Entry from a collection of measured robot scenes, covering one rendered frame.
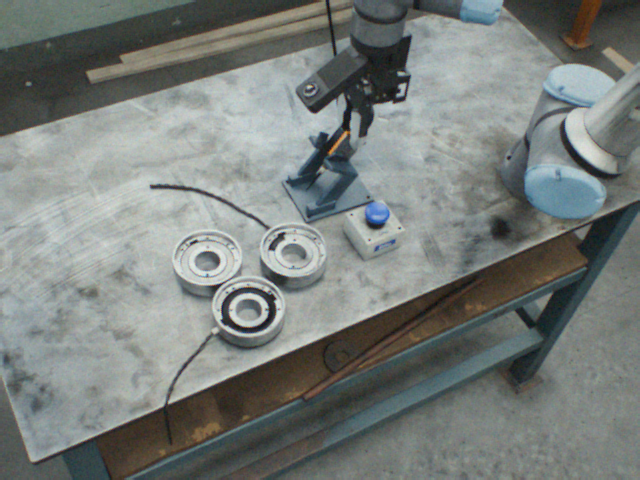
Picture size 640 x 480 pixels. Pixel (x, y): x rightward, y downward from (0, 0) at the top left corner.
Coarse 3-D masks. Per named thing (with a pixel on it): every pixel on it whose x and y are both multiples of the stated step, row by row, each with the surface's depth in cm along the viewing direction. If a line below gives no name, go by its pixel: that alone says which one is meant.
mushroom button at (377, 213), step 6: (372, 204) 122; (378, 204) 122; (366, 210) 121; (372, 210) 121; (378, 210) 121; (384, 210) 121; (366, 216) 121; (372, 216) 120; (378, 216) 120; (384, 216) 120; (372, 222) 120; (378, 222) 120; (384, 222) 121
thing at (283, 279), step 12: (276, 228) 121; (288, 228) 123; (300, 228) 123; (312, 228) 122; (264, 240) 120; (288, 240) 121; (300, 240) 122; (312, 240) 122; (324, 240) 121; (264, 252) 120; (276, 252) 120; (288, 252) 123; (300, 252) 123; (324, 252) 121; (264, 264) 118; (288, 264) 119; (300, 264) 119; (324, 264) 119; (276, 276) 117; (288, 276) 116; (300, 276) 116; (312, 276) 117
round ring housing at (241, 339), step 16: (224, 288) 114; (272, 288) 115; (240, 304) 115; (256, 304) 115; (240, 320) 112; (256, 320) 112; (224, 336) 111; (240, 336) 109; (256, 336) 109; (272, 336) 112
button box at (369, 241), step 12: (384, 204) 126; (348, 216) 123; (360, 216) 124; (348, 228) 125; (360, 228) 122; (372, 228) 122; (384, 228) 123; (396, 228) 123; (360, 240) 122; (372, 240) 121; (384, 240) 122; (396, 240) 124; (360, 252) 124; (372, 252) 123; (384, 252) 125
